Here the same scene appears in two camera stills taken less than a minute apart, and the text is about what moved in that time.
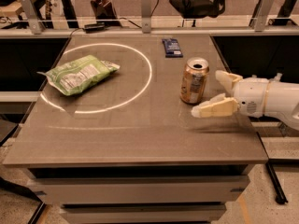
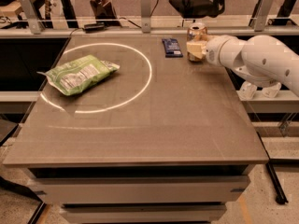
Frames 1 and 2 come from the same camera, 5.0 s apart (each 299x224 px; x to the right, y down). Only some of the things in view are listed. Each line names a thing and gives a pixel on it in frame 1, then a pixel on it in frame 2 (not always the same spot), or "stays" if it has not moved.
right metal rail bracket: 261,17 stays
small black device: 94,27 stays
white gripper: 250,94 -> 216,51
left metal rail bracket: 35,22 stays
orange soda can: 193,77 -> 196,32
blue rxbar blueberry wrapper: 172,48 stays
